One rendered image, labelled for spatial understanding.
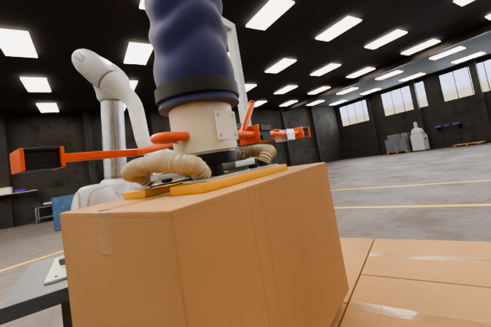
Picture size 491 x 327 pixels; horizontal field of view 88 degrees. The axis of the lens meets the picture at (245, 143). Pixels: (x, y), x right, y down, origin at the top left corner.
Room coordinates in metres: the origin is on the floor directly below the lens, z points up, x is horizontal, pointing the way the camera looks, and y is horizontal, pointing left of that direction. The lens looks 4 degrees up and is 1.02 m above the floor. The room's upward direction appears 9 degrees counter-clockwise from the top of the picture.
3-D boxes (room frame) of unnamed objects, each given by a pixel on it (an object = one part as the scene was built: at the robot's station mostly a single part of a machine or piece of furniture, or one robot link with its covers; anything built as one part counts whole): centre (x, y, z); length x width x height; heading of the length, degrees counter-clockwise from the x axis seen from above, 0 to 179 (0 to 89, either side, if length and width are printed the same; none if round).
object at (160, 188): (0.75, 0.18, 1.01); 0.34 x 0.10 x 0.05; 144
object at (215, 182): (0.64, 0.03, 1.01); 0.34 x 0.10 x 0.05; 144
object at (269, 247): (0.70, 0.09, 0.78); 0.60 x 0.40 x 0.40; 144
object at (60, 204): (7.52, 5.49, 0.47); 0.64 x 0.62 x 0.94; 122
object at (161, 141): (0.92, 0.09, 1.11); 0.93 x 0.30 x 0.04; 144
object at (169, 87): (0.69, 0.11, 1.23); 0.23 x 0.23 x 0.04
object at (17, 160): (0.60, 0.49, 1.11); 0.09 x 0.08 x 0.05; 54
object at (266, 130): (0.89, -0.04, 1.11); 0.10 x 0.08 x 0.06; 54
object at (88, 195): (1.04, 0.64, 0.93); 0.18 x 0.16 x 0.22; 4
